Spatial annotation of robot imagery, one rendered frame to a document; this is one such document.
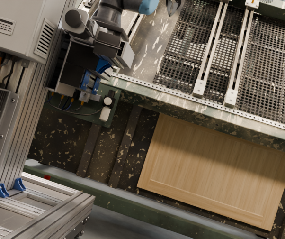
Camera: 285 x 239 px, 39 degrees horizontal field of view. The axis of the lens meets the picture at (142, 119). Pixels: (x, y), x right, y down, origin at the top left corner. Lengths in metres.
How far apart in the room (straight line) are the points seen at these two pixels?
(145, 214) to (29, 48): 1.40
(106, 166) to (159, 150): 0.37
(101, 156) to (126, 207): 0.43
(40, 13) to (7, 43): 0.15
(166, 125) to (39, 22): 1.43
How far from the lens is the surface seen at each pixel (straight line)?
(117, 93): 2.46
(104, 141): 2.73
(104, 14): 1.93
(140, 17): 2.94
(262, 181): 2.75
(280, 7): 3.37
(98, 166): 2.75
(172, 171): 2.69
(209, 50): 2.86
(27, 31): 1.44
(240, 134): 2.51
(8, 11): 1.48
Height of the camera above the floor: 0.68
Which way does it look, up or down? level
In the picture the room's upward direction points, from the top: 18 degrees clockwise
